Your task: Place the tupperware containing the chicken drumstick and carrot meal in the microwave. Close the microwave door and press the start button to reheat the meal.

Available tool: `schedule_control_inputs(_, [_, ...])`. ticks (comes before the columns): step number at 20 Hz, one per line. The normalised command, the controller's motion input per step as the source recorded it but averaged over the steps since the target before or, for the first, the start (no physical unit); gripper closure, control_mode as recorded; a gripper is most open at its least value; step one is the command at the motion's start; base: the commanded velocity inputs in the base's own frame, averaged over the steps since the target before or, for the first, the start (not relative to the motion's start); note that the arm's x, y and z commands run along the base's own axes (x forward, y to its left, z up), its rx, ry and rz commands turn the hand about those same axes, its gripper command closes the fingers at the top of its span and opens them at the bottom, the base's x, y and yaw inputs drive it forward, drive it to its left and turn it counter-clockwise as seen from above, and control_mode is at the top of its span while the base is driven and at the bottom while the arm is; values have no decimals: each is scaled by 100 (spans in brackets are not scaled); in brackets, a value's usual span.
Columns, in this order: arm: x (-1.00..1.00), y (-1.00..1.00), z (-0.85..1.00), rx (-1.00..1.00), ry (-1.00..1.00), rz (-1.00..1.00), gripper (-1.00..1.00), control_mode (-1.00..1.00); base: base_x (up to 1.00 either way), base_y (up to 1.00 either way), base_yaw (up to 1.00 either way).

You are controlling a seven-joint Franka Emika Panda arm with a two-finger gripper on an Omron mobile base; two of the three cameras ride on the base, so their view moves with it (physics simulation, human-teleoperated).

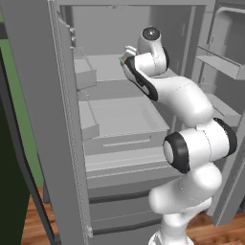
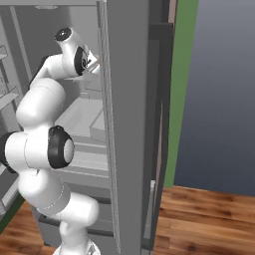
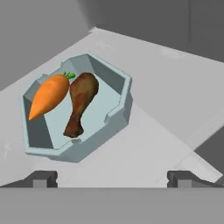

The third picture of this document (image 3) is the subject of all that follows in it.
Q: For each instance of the pale grey tupperware container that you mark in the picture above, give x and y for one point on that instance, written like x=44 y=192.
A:
x=96 y=122

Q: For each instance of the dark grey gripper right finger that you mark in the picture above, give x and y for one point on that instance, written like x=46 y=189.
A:
x=180 y=176

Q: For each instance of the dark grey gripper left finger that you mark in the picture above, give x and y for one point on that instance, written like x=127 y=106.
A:
x=43 y=177

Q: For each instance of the brown chicken drumstick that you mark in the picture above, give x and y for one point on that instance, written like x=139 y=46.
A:
x=80 y=99

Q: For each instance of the orange carrot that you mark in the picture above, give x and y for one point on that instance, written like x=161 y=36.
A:
x=49 y=94

